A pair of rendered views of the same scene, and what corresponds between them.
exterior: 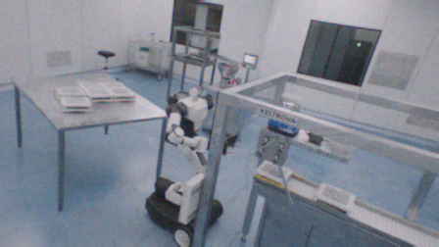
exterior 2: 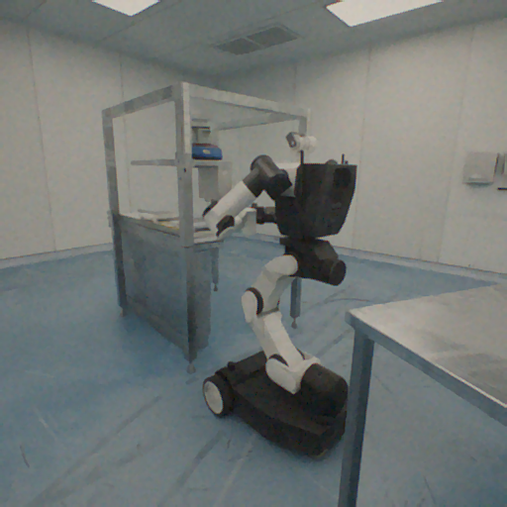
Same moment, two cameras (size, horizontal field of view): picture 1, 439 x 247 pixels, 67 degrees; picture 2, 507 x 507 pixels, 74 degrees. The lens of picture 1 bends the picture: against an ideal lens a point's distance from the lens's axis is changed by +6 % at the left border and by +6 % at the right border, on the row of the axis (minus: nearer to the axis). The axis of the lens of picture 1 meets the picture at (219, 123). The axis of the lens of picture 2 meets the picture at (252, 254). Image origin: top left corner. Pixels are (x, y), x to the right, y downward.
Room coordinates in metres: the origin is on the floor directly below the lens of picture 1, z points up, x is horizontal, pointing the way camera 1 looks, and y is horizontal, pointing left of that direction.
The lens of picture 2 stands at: (4.06, 0.62, 1.21)
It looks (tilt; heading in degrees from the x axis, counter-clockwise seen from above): 14 degrees down; 202
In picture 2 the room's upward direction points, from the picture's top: 1 degrees clockwise
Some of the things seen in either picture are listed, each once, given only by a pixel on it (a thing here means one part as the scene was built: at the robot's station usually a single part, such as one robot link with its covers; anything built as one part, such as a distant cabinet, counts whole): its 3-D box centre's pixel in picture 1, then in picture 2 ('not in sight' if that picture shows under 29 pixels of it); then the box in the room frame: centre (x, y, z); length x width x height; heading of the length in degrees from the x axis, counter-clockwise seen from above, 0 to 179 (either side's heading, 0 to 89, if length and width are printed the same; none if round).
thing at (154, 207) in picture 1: (180, 202); (287, 381); (2.62, 0.23, 0.19); 0.64 x 0.52 x 0.33; 64
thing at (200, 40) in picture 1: (201, 74); not in sight; (5.89, 0.50, 0.75); 1.43 x 1.06 x 1.50; 72
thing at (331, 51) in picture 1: (335, 53); not in sight; (7.15, -2.19, 1.43); 1.38 x 0.01 x 1.16; 72
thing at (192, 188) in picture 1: (193, 198); not in sight; (1.60, 0.07, 0.97); 0.17 x 0.06 x 0.26; 154
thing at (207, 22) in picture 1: (195, 24); not in sight; (8.18, 1.02, 1.43); 1.32 x 0.01 x 1.11; 72
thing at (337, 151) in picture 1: (308, 137); (178, 163); (2.20, -0.66, 1.25); 0.62 x 0.38 x 0.04; 64
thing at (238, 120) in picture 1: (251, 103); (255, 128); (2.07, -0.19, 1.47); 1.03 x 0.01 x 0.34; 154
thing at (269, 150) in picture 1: (272, 147); (214, 182); (2.17, -0.42, 1.14); 0.22 x 0.11 x 0.20; 64
